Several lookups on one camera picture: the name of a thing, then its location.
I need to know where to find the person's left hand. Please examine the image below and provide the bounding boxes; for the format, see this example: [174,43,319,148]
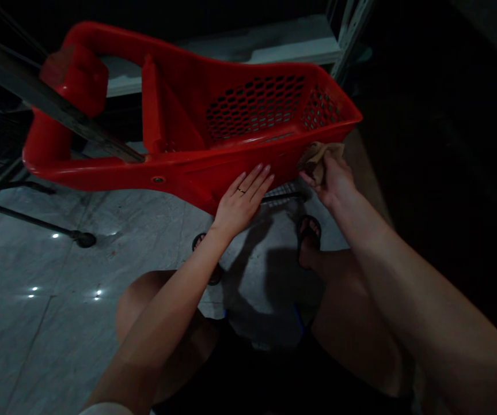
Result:
[213,163,275,236]

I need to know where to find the person's legs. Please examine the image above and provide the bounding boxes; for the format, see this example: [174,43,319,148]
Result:
[116,214,418,415]

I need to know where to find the brown cleaning cloth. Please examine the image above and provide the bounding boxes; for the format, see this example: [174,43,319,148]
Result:
[296,141,346,187]

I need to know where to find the black metal cart frame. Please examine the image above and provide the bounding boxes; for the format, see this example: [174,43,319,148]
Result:
[0,25,145,248]

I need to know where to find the person's right hand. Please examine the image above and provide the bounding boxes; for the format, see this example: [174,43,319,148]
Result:
[299,157,361,213]

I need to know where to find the white metal shelf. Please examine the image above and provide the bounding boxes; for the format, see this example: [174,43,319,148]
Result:
[97,0,377,98]

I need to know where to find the red plastic shopping basket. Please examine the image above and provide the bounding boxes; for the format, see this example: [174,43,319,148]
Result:
[22,21,364,217]

